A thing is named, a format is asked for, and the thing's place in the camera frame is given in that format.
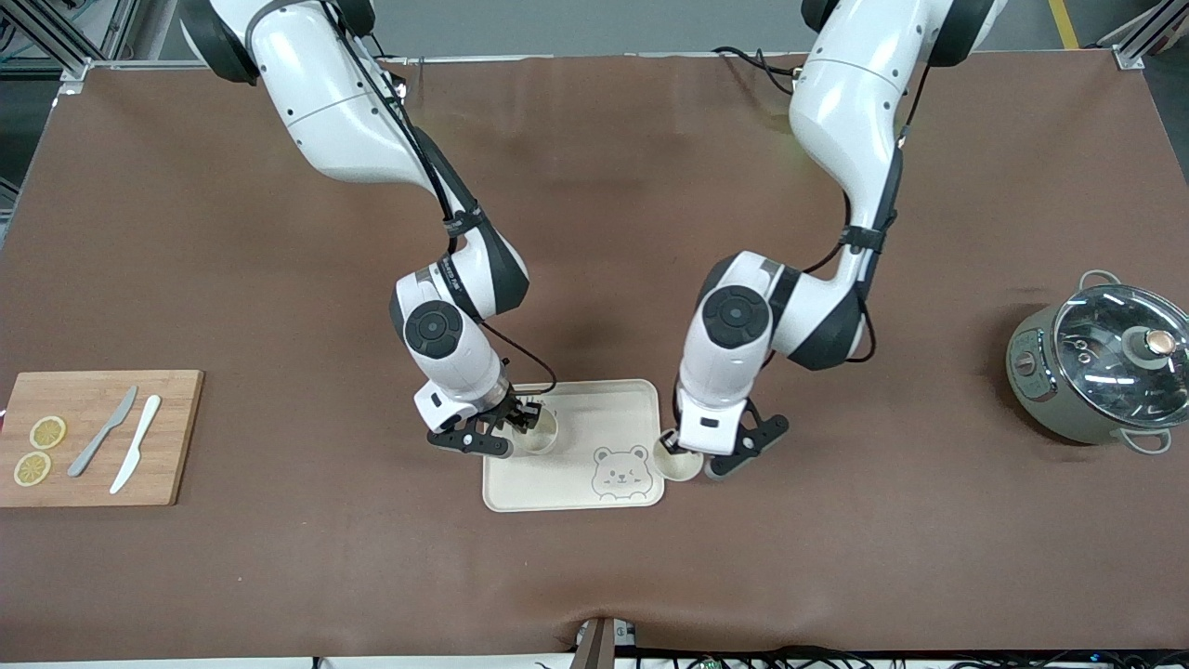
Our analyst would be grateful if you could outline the white paper cup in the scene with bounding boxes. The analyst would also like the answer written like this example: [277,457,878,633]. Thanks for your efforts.
[512,407,560,456]
[652,430,705,483]

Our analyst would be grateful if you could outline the beige bear print tray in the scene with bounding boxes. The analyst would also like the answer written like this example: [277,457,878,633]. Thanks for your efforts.
[482,379,666,513]

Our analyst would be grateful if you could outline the brown table mat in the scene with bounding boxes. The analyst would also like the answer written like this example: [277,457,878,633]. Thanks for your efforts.
[0,51,1189,662]

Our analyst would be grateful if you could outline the grey table edge clamp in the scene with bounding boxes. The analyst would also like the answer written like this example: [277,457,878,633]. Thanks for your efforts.
[574,616,640,669]

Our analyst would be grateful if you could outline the wooden cutting board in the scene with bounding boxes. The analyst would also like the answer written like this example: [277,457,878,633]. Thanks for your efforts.
[0,370,205,508]

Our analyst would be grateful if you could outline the white plastic knife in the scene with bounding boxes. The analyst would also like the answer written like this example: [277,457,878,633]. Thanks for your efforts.
[110,395,163,495]

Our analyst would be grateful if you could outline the grey-green electric pot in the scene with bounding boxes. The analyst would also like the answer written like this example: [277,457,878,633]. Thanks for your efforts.
[1006,269,1189,456]

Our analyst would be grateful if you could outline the grey plastic knife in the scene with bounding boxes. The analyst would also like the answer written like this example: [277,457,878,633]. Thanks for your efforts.
[67,386,139,479]

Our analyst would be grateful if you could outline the glass pot lid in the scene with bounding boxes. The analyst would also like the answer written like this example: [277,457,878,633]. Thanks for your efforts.
[1052,283,1189,429]

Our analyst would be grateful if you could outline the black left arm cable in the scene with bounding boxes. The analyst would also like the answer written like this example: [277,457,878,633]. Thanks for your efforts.
[799,56,934,365]

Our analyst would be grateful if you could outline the black base power cables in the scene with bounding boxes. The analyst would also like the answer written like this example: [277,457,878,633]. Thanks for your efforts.
[712,45,805,96]

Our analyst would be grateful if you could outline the aluminium frame profile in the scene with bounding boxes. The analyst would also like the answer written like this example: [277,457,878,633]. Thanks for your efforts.
[1099,0,1189,72]
[0,0,187,85]

